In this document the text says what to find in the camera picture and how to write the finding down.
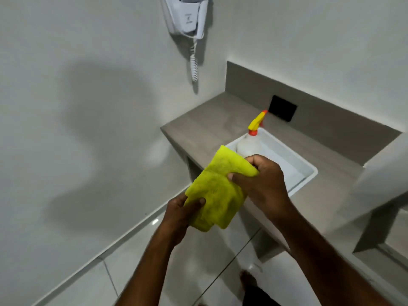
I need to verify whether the person's left hand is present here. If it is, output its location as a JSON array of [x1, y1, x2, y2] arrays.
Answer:
[[159, 192, 206, 249]]

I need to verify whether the person's bare foot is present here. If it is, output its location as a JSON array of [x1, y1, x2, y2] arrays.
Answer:
[[239, 270, 259, 292]]

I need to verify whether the person's right hand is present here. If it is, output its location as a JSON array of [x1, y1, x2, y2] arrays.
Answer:
[[227, 154, 292, 221]]

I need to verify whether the white wall-mounted hair dryer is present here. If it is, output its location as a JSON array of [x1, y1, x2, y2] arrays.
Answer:
[[164, 0, 210, 39]]

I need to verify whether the spray bottle with yellow trigger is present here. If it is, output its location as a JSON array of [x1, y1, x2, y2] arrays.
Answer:
[[236, 110, 268, 159]]

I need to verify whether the white cabinet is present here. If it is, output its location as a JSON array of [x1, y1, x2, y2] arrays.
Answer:
[[350, 133, 408, 222]]

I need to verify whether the black wall socket plate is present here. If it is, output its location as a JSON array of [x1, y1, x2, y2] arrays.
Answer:
[[268, 95, 298, 122]]

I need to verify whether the person's left forearm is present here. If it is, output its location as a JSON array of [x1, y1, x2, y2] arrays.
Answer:
[[114, 224, 183, 306]]

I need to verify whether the person's right forearm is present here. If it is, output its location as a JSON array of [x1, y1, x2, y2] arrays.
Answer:
[[272, 202, 393, 306]]

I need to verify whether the white rectangular sink basin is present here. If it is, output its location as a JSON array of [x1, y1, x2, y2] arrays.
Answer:
[[223, 127, 319, 198]]

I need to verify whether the white coiled hair dryer cord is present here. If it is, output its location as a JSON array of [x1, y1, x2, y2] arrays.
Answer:
[[190, 37, 199, 82]]

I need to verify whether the yellow microfibre cloth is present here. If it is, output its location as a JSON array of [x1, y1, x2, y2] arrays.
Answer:
[[184, 145, 259, 232]]

